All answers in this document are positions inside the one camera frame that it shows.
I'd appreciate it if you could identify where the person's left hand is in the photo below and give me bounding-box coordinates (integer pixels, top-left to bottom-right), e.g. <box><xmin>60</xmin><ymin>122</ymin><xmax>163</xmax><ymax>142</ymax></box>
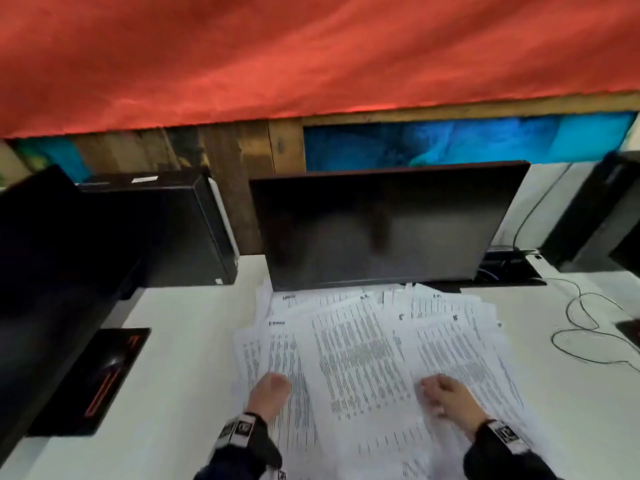
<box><xmin>245</xmin><ymin>372</ymin><xmax>293</xmax><ymax>425</ymax></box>

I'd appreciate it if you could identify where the person's right hand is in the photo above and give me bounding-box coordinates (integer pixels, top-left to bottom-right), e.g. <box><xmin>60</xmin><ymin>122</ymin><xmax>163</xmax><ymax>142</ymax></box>
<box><xmin>419</xmin><ymin>373</ymin><xmax>489</xmax><ymax>443</ymax></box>

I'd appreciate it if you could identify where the pile of printed papers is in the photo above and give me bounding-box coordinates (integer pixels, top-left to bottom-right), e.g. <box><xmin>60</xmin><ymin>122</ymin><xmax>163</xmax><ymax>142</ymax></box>
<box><xmin>232</xmin><ymin>282</ymin><xmax>551</xmax><ymax>480</ymax></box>

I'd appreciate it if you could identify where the person's left forearm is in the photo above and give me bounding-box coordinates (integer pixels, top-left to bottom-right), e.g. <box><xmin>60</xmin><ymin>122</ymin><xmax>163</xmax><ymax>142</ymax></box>
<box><xmin>193</xmin><ymin>442</ymin><xmax>281</xmax><ymax>480</ymax></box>

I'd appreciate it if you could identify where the person's right forearm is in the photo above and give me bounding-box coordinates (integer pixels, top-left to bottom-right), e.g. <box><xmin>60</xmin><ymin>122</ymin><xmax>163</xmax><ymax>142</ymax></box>
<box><xmin>462</xmin><ymin>434</ymin><xmax>563</xmax><ymax>480</ymax></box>

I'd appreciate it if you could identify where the white table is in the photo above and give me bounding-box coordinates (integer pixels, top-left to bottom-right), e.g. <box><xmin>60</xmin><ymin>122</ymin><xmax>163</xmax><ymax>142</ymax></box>
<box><xmin>0</xmin><ymin>244</ymin><xmax>640</xmax><ymax>480</ymax></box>

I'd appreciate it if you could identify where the black computer monitor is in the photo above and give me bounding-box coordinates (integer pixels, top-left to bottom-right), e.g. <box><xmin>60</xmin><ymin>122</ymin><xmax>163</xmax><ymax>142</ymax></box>
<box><xmin>0</xmin><ymin>164</ymin><xmax>152</xmax><ymax>458</ymax></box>
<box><xmin>249</xmin><ymin>160</ymin><xmax>531</xmax><ymax>293</ymax></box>

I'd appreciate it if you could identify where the black desktop computer tower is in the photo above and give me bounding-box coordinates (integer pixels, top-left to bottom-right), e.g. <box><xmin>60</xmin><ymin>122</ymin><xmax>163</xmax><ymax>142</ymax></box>
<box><xmin>77</xmin><ymin>167</ymin><xmax>240</xmax><ymax>288</ymax></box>
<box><xmin>541</xmin><ymin>150</ymin><xmax>640</xmax><ymax>274</ymax></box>

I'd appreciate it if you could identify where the wooden plank partition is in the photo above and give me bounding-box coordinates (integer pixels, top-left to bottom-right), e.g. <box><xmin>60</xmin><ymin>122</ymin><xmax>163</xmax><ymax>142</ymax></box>
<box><xmin>0</xmin><ymin>92</ymin><xmax>640</xmax><ymax>257</ymax></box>

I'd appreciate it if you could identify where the blue cloth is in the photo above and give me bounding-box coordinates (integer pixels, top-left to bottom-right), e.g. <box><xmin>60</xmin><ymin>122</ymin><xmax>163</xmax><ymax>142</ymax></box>
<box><xmin>303</xmin><ymin>110</ymin><xmax>639</xmax><ymax>173</ymax></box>

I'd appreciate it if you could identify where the teal green cloth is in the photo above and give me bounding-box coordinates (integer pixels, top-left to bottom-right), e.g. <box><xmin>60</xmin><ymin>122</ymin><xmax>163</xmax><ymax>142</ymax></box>
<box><xmin>9</xmin><ymin>137</ymin><xmax>93</xmax><ymax>183</ymax></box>

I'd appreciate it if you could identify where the red-orange cloth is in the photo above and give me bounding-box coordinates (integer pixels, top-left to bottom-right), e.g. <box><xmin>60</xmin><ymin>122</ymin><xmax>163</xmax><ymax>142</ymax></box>
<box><xmin>0</xmin><ymin>0</ymin><xmax>640</xmax><ymax>141</ymax></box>

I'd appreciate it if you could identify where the black marker wrist strap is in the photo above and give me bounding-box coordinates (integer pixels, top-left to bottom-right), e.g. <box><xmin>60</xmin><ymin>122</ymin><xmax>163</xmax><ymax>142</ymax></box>
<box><xmin>475</xmin><ymin>418</ymin><xmax>533</xmax><ymax>455</ymax></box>
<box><xmin>212</xmin><ymin>412</ymin><xmax>283</xmax><ymax>468</ymax></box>

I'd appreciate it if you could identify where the thin black cable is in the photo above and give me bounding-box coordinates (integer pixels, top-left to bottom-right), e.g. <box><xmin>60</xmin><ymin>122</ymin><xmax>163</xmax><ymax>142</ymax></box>
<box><xmin>542</xmin><ymin>277</ymin><xmax>640</xmax><ymax>368</ymax></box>

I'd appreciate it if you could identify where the thick black cable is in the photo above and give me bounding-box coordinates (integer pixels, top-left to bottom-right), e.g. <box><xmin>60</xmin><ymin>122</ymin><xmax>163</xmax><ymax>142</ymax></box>
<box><xmin>512</xmin><ymin>163</ymin><xmax>573</xmax><ymax>251</ymax></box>

